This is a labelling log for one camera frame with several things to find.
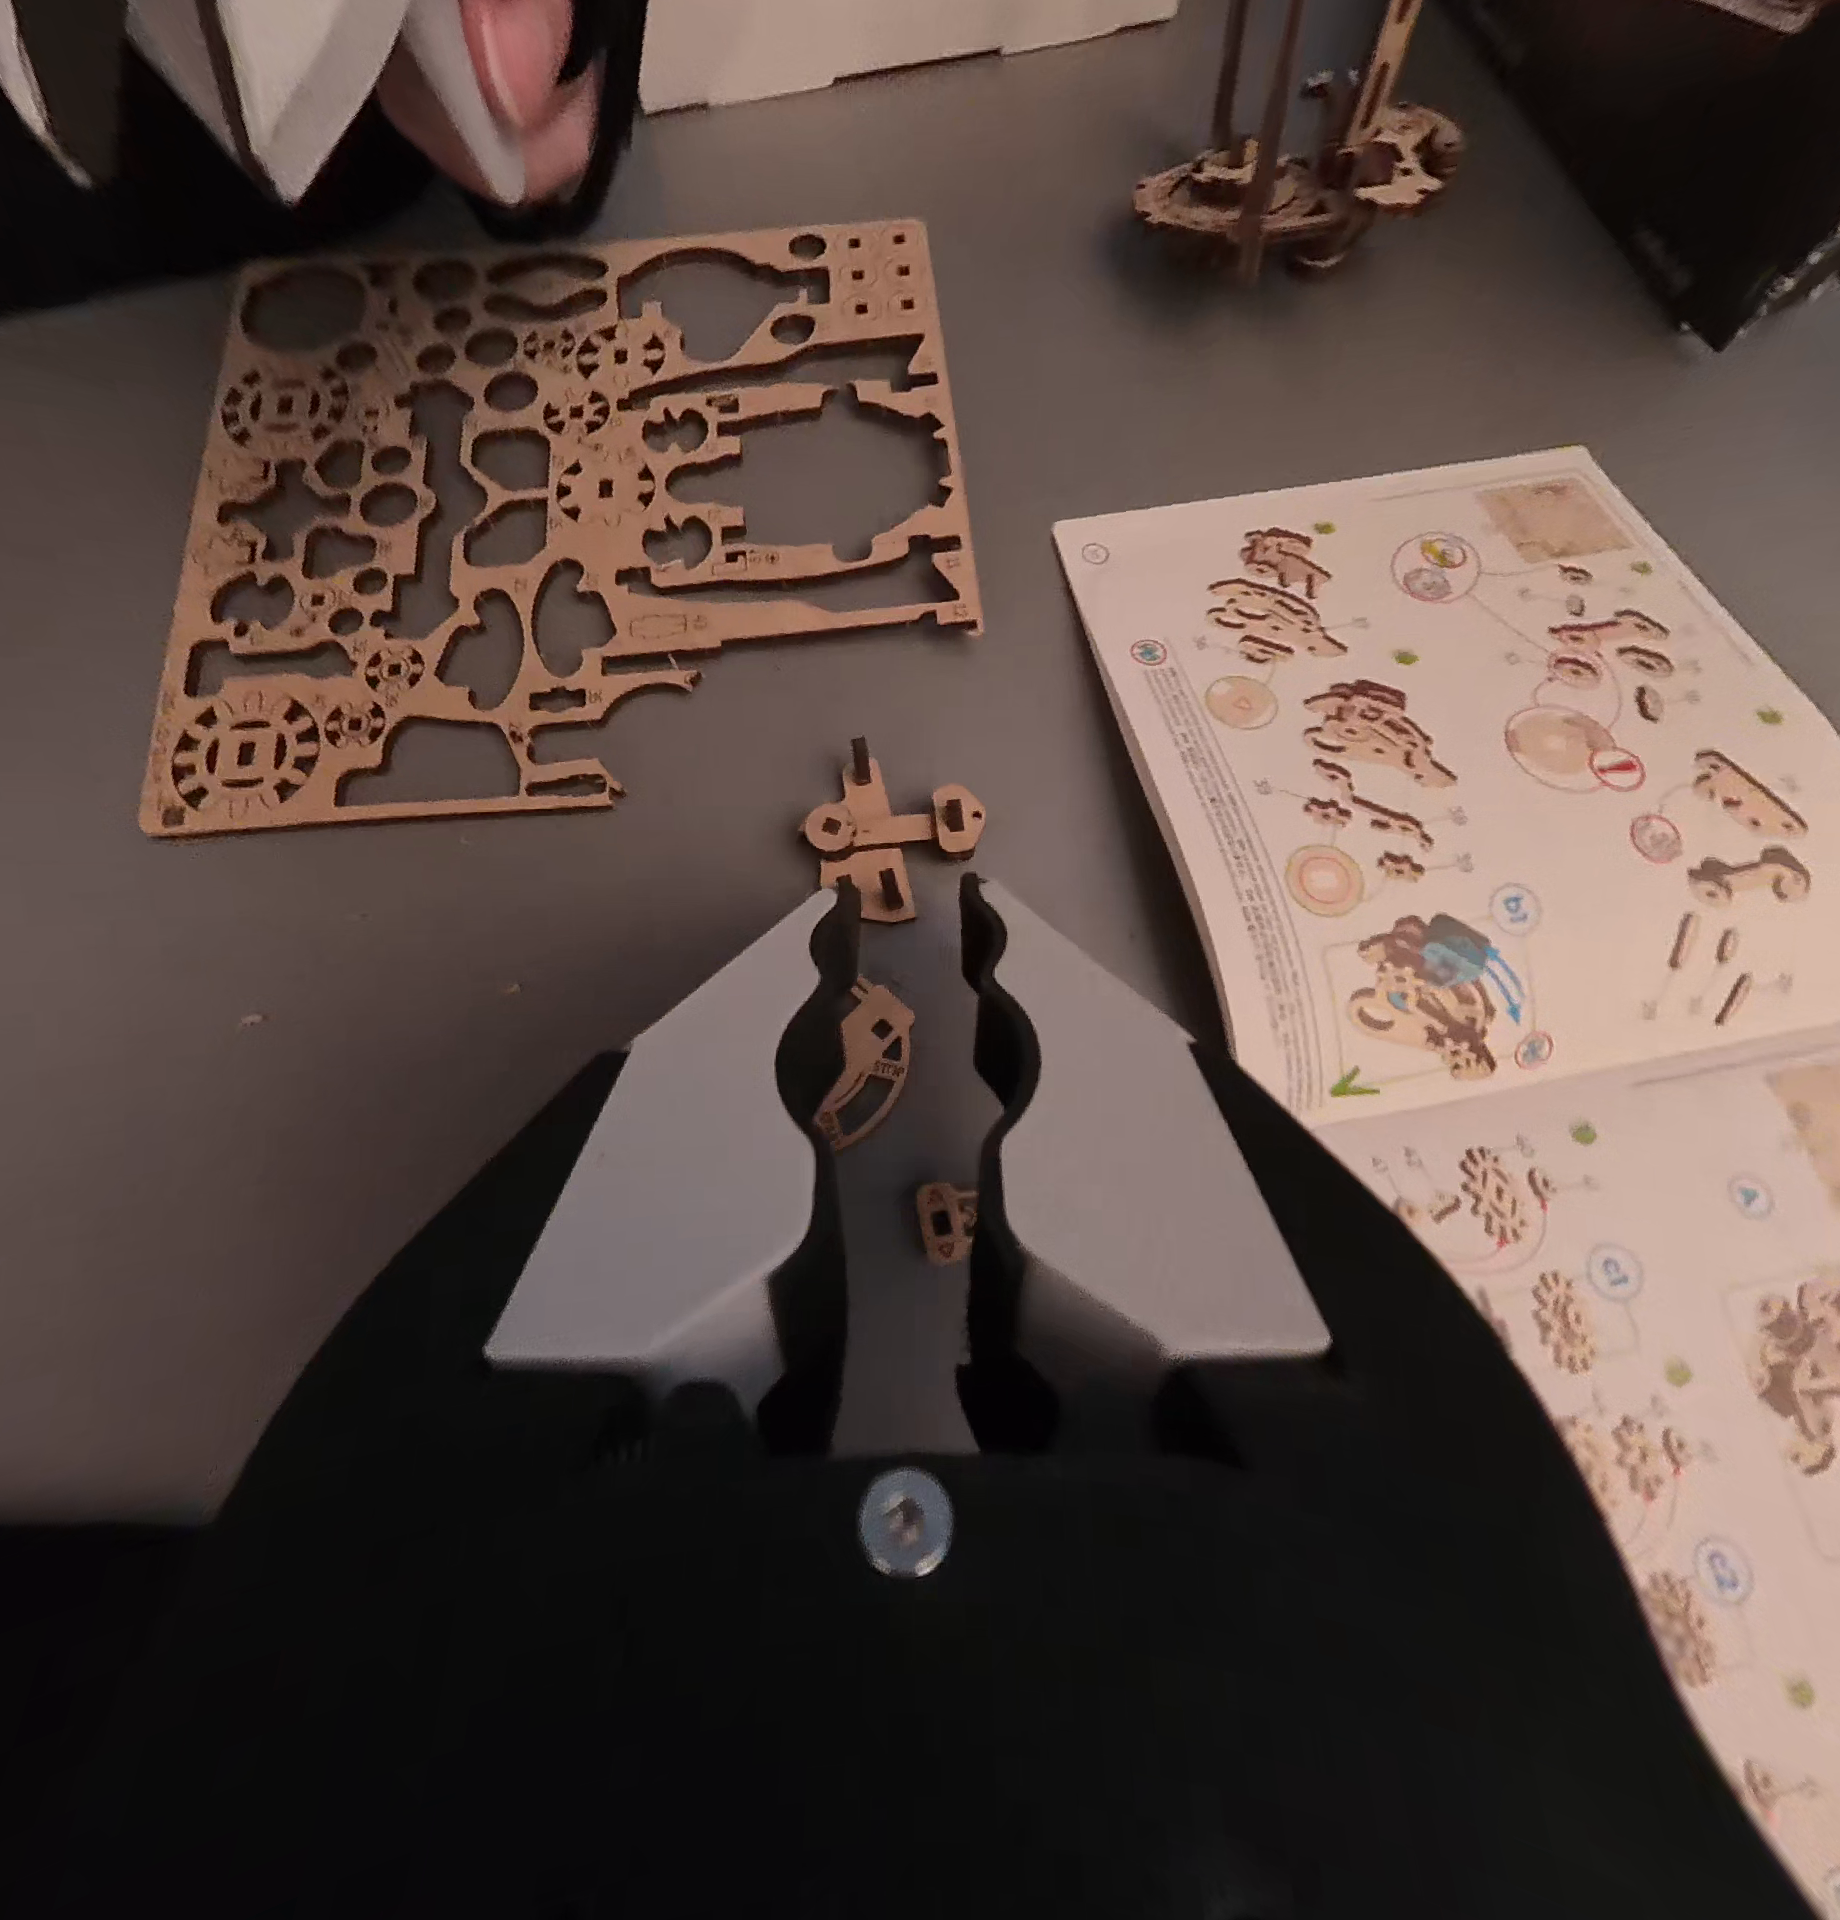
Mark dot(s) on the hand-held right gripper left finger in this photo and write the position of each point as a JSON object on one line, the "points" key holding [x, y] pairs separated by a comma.
{"points": [[649, 1202]]}

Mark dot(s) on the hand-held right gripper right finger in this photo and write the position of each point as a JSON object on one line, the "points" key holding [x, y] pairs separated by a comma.
{"points": [[1144, 1185]]}

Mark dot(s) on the punched-out wooden parts sheet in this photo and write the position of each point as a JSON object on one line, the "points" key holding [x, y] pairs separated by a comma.
{"points": [[455, 450]]}

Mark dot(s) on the cross-shaped wooden model assembly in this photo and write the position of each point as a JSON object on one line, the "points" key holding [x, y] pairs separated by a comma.
{"points": [[860, 825]]}

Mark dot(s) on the person's left forearm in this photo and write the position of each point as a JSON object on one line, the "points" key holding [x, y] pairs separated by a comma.
{"points": [[313, 82]]}

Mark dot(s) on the curved wooden model part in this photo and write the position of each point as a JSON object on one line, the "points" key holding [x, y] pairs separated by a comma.
{"points": [[868, 1052]]}

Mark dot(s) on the assembled wooden model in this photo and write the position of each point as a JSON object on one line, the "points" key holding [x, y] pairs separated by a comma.
{"points": [[1235, 197]]}

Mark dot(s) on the person's left hand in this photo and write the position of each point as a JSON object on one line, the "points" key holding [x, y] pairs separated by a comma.
{"points": [[513, 62]]}

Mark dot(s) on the small slotted wooden part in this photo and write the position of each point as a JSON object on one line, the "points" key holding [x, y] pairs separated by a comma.
{"points": [[942, 1218]]}

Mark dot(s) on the open instruction booklet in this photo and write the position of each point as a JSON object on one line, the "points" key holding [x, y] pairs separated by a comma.
{"points": [[1459, 842]]}

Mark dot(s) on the black box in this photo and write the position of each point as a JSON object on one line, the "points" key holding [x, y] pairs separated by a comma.
{"points": [[1654, 137]]}

